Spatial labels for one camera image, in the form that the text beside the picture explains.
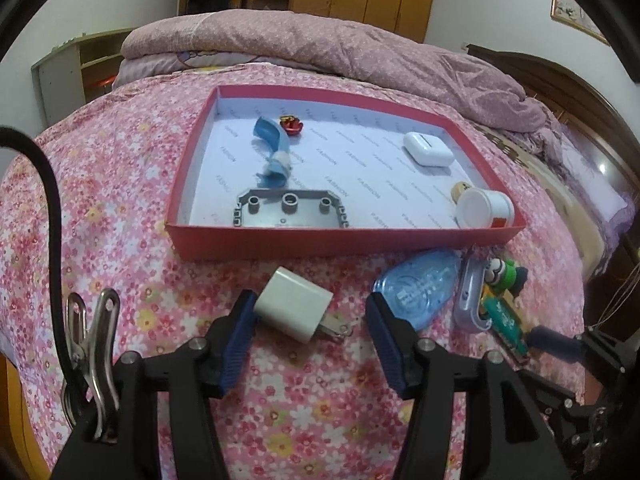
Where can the folded purple printed blanket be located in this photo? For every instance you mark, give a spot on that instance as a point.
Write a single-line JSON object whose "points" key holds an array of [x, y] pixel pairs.
{"points": [[165, 67]]}

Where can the dark wooden headboard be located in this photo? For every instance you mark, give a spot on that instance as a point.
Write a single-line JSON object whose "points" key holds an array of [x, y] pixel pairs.
{"points": [[550, 80]]}

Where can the white charger plug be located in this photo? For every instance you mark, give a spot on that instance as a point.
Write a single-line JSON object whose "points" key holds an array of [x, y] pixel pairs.
{"points": [[290, 305]]}

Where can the blue transparent correction tape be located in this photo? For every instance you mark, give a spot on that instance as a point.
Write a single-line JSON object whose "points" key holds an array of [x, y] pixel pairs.
{"points": [[420, 290]]}

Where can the framed wall picture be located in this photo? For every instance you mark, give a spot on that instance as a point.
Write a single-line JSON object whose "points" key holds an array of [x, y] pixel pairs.
{"points": [[575, 10]]}

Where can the metal spring clip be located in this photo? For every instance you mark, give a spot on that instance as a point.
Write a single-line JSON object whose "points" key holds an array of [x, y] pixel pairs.
{"points": [[97, 350]]}

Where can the small green-hatted toy figure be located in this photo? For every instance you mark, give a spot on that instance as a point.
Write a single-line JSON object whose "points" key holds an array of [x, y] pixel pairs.
{"points": [[507, 275]]}

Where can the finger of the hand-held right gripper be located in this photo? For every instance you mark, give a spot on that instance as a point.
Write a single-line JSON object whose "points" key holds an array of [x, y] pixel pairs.
{"points": [[557, 344]]}

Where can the pink dotted quilt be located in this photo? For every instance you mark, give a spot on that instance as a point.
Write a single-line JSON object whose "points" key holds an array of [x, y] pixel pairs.
{"points": [[300, 35]]}

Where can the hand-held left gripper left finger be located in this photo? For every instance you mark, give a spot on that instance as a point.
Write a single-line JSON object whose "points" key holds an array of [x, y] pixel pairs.
{"points": [[235, 345]]}

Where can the green flat stick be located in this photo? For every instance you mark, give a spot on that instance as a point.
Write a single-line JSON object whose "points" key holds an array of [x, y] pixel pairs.
{"points": [[507, 322]]}

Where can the white earbuds case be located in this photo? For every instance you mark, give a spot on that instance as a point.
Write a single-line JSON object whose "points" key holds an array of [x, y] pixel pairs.
{"points": [[427, 150]]}

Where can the small white plastic bottle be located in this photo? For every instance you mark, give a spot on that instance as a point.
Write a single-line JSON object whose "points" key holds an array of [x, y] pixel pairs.
{"points": [[480, 207]]}

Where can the red shallow cardboard box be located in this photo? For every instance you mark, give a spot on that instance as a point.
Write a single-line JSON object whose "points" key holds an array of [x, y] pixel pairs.
{"points": [[300, 245]]}

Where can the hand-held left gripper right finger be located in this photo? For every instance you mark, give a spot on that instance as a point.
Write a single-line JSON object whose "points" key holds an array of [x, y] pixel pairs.
{"points": [[392, 345]]}

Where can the small wooden open shelf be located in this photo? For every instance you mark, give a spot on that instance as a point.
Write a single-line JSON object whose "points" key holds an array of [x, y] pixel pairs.
{"points": [[60, 75]]}

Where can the grey hook clip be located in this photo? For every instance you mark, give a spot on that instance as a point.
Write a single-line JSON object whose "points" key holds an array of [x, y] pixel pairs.
{"points": [[467, 300]]}

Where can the purple pillow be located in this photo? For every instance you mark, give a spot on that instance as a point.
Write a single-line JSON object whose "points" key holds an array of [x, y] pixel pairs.
{"points": [[595, 180]]}

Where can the round wooden chess piece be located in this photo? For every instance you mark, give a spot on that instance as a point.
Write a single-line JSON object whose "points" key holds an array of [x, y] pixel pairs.
{"points": [[460, 192]]}

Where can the tan patterned cloth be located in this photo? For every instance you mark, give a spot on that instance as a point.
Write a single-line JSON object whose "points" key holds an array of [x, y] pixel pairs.
{"points": [[550, 200]]}

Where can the small red metal trinket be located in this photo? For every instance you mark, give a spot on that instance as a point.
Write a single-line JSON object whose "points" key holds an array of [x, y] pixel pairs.
{"points": [[291, 126]]}

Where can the grey plastic studded plate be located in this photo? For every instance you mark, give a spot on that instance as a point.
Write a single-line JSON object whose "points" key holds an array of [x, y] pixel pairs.
{"points": [[290, 217]]}

